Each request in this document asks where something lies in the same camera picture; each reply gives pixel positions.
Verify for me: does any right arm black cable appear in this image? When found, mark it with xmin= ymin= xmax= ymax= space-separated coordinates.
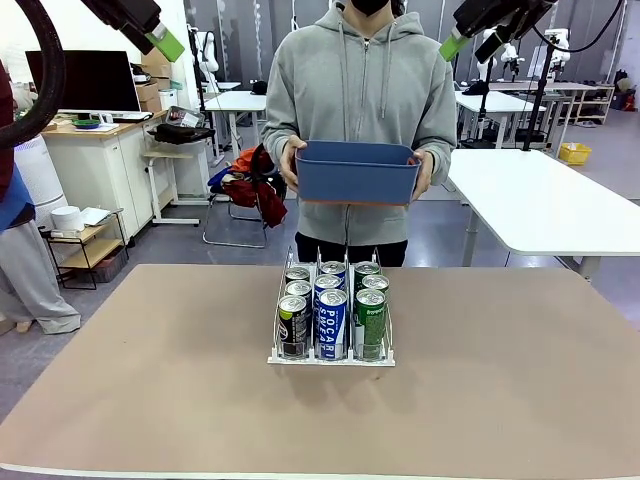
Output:
xmin=530 ymin=0 xmax=626 ymax=54

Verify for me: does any large cardboard box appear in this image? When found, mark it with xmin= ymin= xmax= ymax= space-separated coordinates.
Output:
xmin=139 ymin=48 xmax=174 ymax=79

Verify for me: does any orange cloth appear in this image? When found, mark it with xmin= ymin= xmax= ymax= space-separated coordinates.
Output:
xmin=229 ymin=147 xmax=264 ymax=174

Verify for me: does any white wire can dispenser rack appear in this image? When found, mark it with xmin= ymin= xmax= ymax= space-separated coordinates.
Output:
xmin=267 ymin=244 xmax=398 ymax=368

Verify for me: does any black pole stand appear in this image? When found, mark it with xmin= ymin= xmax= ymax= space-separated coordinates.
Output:
xmin=522 ymin=42 xmax=555 ymax=152

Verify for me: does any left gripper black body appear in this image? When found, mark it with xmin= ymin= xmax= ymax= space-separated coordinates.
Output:
xmin=82 ymin=0 xmax=162 ymax=35

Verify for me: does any low wooden shelf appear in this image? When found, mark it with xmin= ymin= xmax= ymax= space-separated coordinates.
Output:
xmin=569 ymin=82 xmax=616 ymax=127

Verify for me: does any grey tray with items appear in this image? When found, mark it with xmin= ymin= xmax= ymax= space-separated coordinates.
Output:
xmin=166 ymin=104 xmax=206 ymax=129

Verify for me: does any small cardboard box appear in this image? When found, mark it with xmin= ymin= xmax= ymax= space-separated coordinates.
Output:
xmin=134 ymin=81 xmax=162 ymax=113

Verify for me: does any large white table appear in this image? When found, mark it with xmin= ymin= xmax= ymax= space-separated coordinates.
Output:
xmin=443 ymin=148 xmax=640 ymax=281

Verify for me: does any metal frame chair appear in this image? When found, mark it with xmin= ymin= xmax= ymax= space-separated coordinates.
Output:
xmin=202 ymin=144 xmax=289 ymax=250

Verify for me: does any person's right forearm grey sleeve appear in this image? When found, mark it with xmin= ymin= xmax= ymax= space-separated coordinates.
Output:
xmin=260 ymin=124 xmax=291 ymax=174

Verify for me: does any white cabinet with wooden top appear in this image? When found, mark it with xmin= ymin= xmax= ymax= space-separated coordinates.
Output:
xmin=29 ymin=110 xmax=169 ymax=246

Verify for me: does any white side table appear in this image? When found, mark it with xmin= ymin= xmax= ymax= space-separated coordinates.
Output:
xmin=142 ymin=149 xmax=201 ymax=226

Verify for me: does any small black-frame wooden shelf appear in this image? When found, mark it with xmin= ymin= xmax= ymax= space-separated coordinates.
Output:
xmin=38 ymin=207 xmax=130 ymax=291

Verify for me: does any black computer monitor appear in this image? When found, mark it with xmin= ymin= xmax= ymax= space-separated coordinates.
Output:
xmin=24 ymin=49 xmax=143 ymax=114

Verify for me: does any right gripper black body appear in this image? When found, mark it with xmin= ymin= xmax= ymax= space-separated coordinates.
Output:
xmin=452 ymin=0 xmax=557 ymax=40

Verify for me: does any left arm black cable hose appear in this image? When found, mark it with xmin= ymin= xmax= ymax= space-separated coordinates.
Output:
xmin=0 ymin=0 xmax=67 ymax=150

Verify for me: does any person's right hand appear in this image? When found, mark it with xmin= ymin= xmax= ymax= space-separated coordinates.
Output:
xmin=278 ymin=138 xmax=308 ymax=188

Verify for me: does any person's left hand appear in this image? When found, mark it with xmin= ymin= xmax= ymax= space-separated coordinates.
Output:
xmin=408 ymin=148 xmax=434 ymax=197

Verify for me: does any white air purifier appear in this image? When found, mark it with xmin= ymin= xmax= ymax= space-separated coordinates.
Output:
xmin=13 ymin=132 xmax=70 ymax=221

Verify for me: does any black bag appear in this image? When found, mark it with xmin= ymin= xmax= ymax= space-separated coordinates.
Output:
xmin=148 ymin=122 xmax=217 ymax=146

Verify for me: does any white keyboard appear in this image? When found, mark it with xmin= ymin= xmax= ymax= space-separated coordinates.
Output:
xmin=98 ymin=110 xmax=154 ymax=124

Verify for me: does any black face mask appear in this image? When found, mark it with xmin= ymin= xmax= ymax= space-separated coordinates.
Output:
xmin=349 ymin=0 xmax=394 ymax=16

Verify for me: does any yellow basket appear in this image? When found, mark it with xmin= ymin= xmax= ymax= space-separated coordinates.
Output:
xmin=558 ymin=142 xmax=593 ymax=167

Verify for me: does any blue plastic bin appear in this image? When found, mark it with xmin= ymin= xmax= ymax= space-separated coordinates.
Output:
xmin=294 ymin=140 xmax=421 ymax=207

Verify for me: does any white desk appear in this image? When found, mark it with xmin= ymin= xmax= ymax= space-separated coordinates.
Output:
xmin=203 ymin=89 xmax=269 ymax=166
xmin=457 ymin=89 xmax=549 ymax=149

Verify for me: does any person in grey hoodie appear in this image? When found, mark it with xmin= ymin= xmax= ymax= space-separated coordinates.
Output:
xmin=260 ymin=0 xmax=459 ymax=268

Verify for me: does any white cylindrical roll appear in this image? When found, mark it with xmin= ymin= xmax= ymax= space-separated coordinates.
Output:
xmin=49 ymin=205 xmax=85 ymax=233

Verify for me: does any white paper notebook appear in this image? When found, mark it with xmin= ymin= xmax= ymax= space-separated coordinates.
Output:
xmin=79 ymin=206 xmax=113 ymax=227

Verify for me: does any person's left forearm grey sleeve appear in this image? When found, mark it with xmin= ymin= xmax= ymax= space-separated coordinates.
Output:
xmin=428 ymin=129 xmax=459 ymax=189

